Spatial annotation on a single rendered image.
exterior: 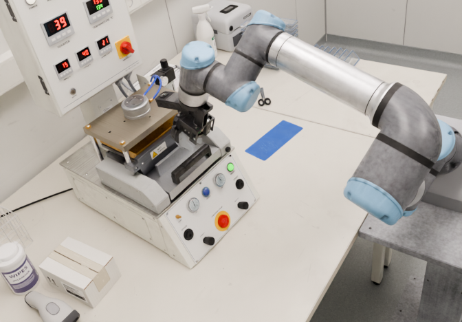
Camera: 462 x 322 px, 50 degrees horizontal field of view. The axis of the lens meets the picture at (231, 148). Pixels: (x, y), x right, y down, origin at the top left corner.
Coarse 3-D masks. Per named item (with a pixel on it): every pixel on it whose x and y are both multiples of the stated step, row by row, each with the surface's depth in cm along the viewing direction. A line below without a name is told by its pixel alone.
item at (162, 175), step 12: (192, 144) 148; (168, 156) 141; (180, 156) 145; (204, 156) 145; (216, 156) 147; (156, 168) 139; (168, 168) 142; (192, 168) 142; (204, 168) 144; (156, 180) 140; (168, 180) 139; (180, 180) 138; (192, 180) 142; (168, 192) 135
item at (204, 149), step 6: (204, 144) 143; (198, 150) 141; (204, 150) 142; (210, 150) 144; (192, 156) 139; (198, 156) 140; (186, 162) 138; (192, 162) 139; (180, 168) 136; (186, 168) 138; (174, 174) 135; (180, 174) 136; (174, 180) 137
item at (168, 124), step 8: (168, 120) 146; (160, 128) 144; (168, 128) 143; (152, 136) 141; (160, 136) 141; (104, 144) 146; (136, 144) 139; (144, 144) 139; (120, 152) 142; (136, 152) 136
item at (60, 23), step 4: (64, 16) 129; (56, 20) 127; (60, 20) 128; (64, 20) 129; (48, 24) 126; (52, 24) 127; (56, 24) 128; (60, 24) 129; (64, 24) 129; (48, 28) 126; (52, 28) 127; (56, 28) 128; (60, 28) 129; (52, 32) 128
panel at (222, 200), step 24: (216, 168) 148; (192, 192) 142; (216, 192) 147; (240, 192) 154; (168, 216) 136; (192, 216) 142; (216, 216) 147; (240, 216) 153; (192, 240) 141; (216, 240) 147
